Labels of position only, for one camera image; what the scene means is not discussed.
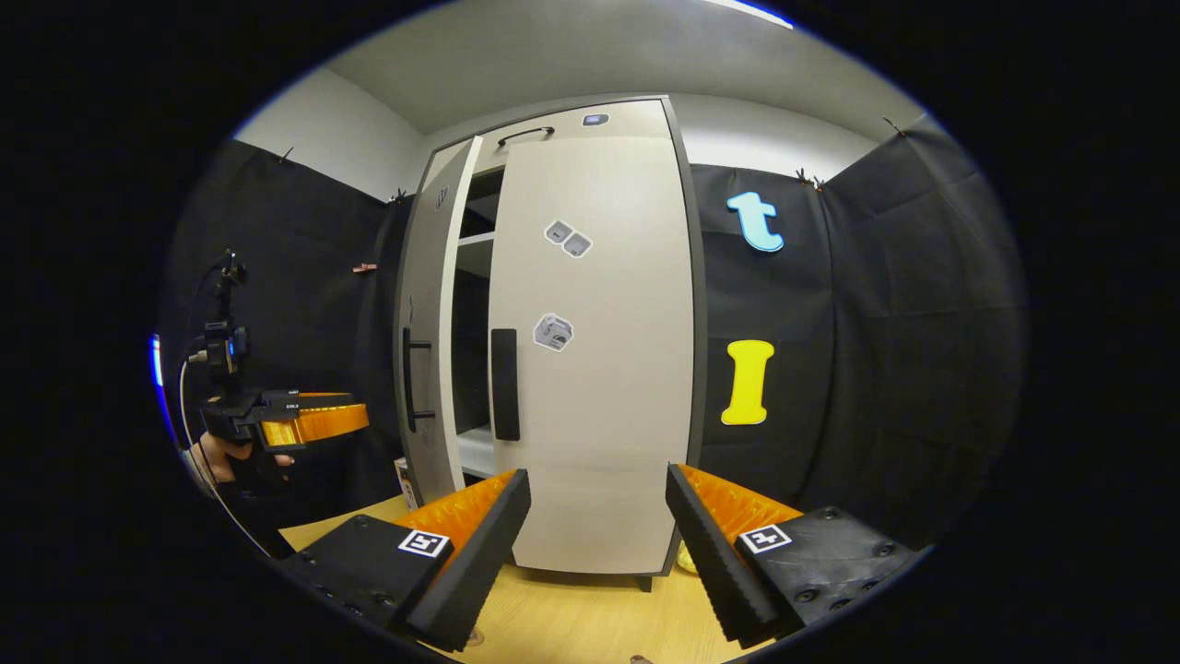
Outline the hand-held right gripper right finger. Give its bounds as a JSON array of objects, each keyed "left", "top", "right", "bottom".
[{"left": 666, "top": 463, "right": 923, "bottom": 649}]

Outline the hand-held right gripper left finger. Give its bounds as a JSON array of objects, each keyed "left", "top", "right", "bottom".
[{"left": 277, "top": 468, "right": 533, "bottom": 651}]

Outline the white cabinet door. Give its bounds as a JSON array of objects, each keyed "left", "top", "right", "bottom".
[
  {"left": 398, "top": 136, "right": 483, "bottom": 506},
  {"left": 487, "top": 136, "right": 697, "bottom": 577}
]

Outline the white and grey cabinet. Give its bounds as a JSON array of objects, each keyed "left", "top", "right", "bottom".
[{"left": 396, "top": 95, "right": 709, "bottom": 593}]

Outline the beige cabinet drawer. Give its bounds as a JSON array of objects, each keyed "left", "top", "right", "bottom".
[{"left": 429, "top": 100, "right": 679, "bottom": 176}]

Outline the black backdrop cloth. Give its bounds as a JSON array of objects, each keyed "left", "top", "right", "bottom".
[
  {"left": 161, "top": 138, "right": 425, "bottom": 554},
  {"left": 691, "top": 115, "right": 1029, "bottom": 545}
]

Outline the white cable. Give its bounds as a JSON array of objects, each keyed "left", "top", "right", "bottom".
[{"left": 180, "top": 355, "right": 273, "bottom": 559}]

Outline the black door handle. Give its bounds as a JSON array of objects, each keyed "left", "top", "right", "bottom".
[{"left": 402, "top": 326, "right": 434, "bottom": 433}]

